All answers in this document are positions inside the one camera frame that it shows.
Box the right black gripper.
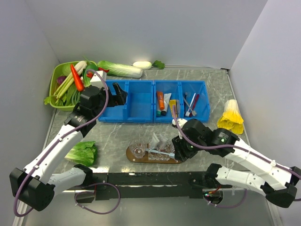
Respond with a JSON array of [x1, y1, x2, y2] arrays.
[[172, 132, 205, 161]]

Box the white blue toothbrush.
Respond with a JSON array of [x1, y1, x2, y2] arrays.
[[146, 148, 175, 159]]

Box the clear square organizer tray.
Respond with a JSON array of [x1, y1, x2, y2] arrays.
[[147, 143, 174, 161]]

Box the white red toothpaste tube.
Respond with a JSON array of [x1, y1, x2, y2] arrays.
[[158, 134, 168, 149]]

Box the white toothpaste tube blue cap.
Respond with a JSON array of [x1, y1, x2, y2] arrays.
[[150, 132, 160, 149]]

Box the grey toothbrush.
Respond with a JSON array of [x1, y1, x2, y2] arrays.
[[183, 92, 195, 117]]

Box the clear plastic cup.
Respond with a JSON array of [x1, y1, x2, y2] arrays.
[[129, 138, 146, 159]]

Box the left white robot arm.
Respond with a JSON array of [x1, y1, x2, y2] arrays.
[[9, 82, 127, 211]]

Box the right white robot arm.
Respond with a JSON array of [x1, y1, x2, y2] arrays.
[[172, 119, 301, 208]]

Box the orange toothpaste tube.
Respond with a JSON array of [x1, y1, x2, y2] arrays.
[[156, 91, 165, 111]]

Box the brown wooden oval tray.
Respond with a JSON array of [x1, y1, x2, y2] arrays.
[[126, 144, 181, 164]]

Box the red toothbrush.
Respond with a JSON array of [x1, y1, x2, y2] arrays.
[[190, 94, 199, 116]]

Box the left blue storage bin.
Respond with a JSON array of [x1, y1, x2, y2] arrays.
[[98, 80, 154, 123]]

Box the blue storage bin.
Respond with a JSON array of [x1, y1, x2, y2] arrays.
[[98, 80, 154, 123], [152, 80, 210, 124]]

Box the right blue storage bin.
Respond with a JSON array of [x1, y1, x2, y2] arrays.
[[152, 80, 210, 124]]

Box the napa cabbage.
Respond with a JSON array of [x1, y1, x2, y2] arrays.
[[97, 60, 143, 78]]

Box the red chili pepper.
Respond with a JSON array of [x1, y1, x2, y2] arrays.
[[98, 67, 110, 73]]

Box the white radish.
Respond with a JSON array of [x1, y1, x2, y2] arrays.
[[133, 60, 165, 70]]

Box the bok choy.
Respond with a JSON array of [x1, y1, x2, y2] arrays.
[[82, 63, 98, 87]]

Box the orange carrot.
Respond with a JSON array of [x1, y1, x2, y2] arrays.
[[71, 64, 85, 92]]

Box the green bean bunch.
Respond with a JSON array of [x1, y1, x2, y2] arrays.
[[55, 83, 81, 106]]

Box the silver white printed tube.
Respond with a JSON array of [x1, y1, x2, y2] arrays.
[[161, 93, 171, 116]]

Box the yellow cap small tube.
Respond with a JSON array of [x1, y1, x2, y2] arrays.
[[169, 99, 178, 118]]

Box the white green leek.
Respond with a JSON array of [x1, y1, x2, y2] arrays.
[[54, 61, 87, 99]]

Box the yellow baby cabbage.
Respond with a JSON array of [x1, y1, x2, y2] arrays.
[[217, 99, 244, 135]]

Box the purple onion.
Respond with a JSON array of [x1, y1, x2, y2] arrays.
[[56, 75, 66, 85]]

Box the green lettuce head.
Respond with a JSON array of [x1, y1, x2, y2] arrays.
[[65, 141, 98, 167]]

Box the green plastic basket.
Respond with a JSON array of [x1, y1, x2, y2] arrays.
[[44, 61, 98, 111]]

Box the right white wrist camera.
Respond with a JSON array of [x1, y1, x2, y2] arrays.
[[172, 118, 187, 139]]

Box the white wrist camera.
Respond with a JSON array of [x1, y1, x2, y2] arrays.
[[172, 118, 187, 139], [87, 71, 107, 83]]

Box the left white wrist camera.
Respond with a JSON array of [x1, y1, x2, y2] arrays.
[[87, 71, 107, 83]]

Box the black base frame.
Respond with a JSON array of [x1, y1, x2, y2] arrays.
[[64, 171, 233, 204]]

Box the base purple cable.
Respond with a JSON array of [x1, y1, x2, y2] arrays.
[[74, 182, 121, 214]]

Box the aluminium rail frame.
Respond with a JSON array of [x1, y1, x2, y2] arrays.
[[12, 200, 31, 226]]

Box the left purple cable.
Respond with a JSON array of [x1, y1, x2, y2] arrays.
[[13, 69, 110, 217]]

